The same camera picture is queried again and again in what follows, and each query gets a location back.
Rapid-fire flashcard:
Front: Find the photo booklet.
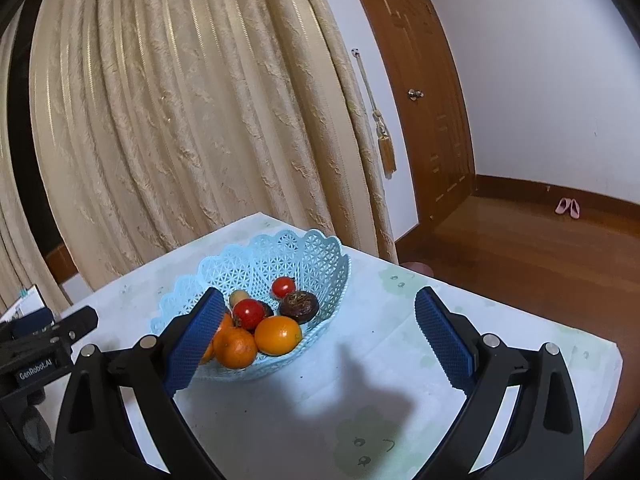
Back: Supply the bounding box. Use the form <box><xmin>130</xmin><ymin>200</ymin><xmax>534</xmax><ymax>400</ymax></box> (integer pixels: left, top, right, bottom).
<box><xmin>0</xmin><ymin>285</ymin><xmax>49</xmax><ymax>324</ymax></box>

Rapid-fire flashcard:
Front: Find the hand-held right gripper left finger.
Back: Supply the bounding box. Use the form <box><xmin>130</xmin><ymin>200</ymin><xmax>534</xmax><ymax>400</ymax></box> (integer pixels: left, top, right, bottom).
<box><xmin>52</xmin><ymin>287</ymin><xmax>228</xmax><ymax>480</ymax></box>

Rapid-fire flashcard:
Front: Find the light blue plastic basket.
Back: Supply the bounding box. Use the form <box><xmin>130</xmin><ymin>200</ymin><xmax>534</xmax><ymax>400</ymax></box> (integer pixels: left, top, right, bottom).
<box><xmin>150</xmin><ymin>229</ymin><xmax>352</xmax><ymax>383</ymax></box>

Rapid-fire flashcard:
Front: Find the white printed tablecloth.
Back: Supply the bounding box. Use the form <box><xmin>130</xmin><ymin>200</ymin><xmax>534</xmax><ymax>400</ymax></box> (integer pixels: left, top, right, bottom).
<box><xmin>37</xmin><ymin>212</ymin><xmax>623</xmax><ymax>480</ymax></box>

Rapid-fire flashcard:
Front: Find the wooden window sill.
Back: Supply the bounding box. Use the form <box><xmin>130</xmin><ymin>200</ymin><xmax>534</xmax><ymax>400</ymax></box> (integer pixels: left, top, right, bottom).
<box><xmin>45</xmin><ymin>242</ymin><xmax>79</xmax><ymax>287</ymax></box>

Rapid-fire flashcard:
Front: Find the dark purple round fruit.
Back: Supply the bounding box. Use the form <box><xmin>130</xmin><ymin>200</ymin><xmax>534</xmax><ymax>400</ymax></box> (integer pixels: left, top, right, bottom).
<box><xmin>278</xmin><ymin>291</ymin><xmax>320</xmax><ymax>324</ymax></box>

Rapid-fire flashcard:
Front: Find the wooden door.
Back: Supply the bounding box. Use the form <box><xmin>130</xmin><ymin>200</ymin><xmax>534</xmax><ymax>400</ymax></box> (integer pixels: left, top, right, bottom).
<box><xmin>342</xmin><ymin>0</ymin><xmax>477</xmax><ymax>227</ymax></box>

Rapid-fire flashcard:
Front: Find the beige curtain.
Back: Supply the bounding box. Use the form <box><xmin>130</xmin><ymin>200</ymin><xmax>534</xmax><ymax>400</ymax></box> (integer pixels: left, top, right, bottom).
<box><xmin>0</xmin><ymin>25</ymin><xmax>72</xmax><ymax>313</ymax></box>
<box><xmin>30</xmin><ymin>0</ymin><xmax>401</xmax><ymax>292</ymax></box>

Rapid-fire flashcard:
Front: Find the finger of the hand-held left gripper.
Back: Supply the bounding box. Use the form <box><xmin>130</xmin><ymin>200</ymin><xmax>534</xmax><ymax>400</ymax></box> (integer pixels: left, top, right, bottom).
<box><xmin>0</xmin><ymin>308</ymin><xmax>55</xmax><ymax>338</ymax></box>
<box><xmin>47</xmin><ymin>306</ymin><xmax>99</xmax><ymax>347</ymax></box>

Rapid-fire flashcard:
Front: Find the rough orange tangerine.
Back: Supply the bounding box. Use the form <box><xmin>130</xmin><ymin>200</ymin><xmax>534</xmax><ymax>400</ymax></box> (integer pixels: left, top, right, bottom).
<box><xmin>212</xmin><ymin>326</ymin><xmax>259</xmax><ymax>370</ymax></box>

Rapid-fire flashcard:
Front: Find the beige curtain tassel tieback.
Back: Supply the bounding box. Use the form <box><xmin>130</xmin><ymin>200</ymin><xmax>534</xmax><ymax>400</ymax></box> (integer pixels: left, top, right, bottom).
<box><xmin>351</xmin><ymin>46</ymin><xmax>399</xmax><ymax>179</ymax></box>

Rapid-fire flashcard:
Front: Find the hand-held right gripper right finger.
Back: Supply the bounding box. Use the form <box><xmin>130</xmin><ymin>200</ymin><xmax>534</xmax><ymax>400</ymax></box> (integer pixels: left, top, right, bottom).
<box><xmin>414</xmin><ymin>286</ymin><xmax>586</xmax><ymax>480</ymax></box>

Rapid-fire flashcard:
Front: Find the dark window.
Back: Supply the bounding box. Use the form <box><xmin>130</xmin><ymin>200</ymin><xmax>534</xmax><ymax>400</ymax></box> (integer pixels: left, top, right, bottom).
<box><xmin>7</xmin><ymin>5</ymin><xmax>57</xmax><ymax>261</ymax></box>

